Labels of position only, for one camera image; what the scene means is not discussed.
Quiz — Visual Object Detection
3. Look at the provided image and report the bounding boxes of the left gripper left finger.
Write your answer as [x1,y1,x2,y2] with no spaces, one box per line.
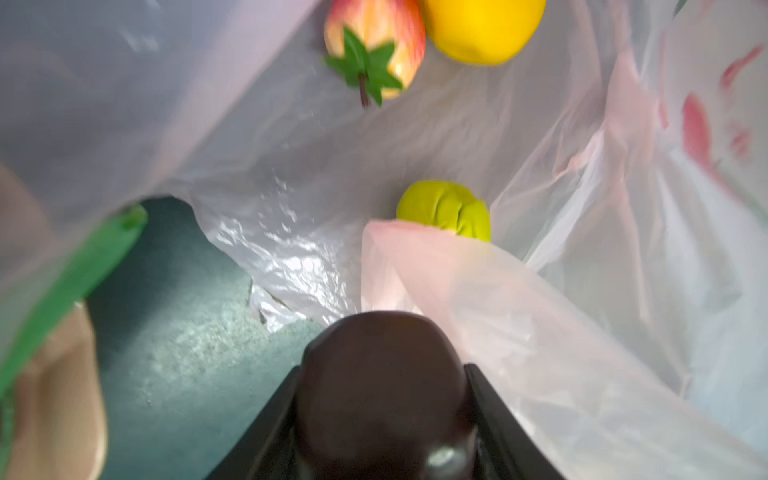
[206,367,300,480]

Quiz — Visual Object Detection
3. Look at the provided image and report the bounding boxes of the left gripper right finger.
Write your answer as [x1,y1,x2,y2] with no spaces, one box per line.
[464,364,564,480]

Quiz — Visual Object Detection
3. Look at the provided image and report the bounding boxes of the dark purple plum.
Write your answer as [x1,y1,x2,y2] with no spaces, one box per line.
[293,311,477,479]

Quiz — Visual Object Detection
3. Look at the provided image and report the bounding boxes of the pink plastic bag peach print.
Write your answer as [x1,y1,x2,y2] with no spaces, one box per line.
[1,1,767,479]

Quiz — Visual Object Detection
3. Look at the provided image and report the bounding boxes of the pink dragon fruit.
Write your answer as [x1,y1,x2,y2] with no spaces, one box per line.
[0,203,149,397]

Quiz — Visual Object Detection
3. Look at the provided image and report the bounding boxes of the yellow lemon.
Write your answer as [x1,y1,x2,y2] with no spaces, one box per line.
[419,0,546,65]

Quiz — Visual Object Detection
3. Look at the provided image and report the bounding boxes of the red yellow strawberry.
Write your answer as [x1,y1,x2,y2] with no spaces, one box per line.
[323,0,426,108]

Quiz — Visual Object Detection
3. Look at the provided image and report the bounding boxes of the pink flower-shaped fruit plate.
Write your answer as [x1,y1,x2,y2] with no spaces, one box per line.
[3,302,108,479]

